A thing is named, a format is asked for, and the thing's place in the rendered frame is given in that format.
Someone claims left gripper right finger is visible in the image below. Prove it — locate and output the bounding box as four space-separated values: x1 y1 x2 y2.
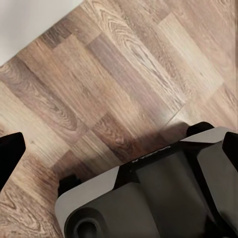
222 132 238 172

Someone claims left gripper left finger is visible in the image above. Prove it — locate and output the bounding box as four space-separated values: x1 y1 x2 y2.
0 132 26 191

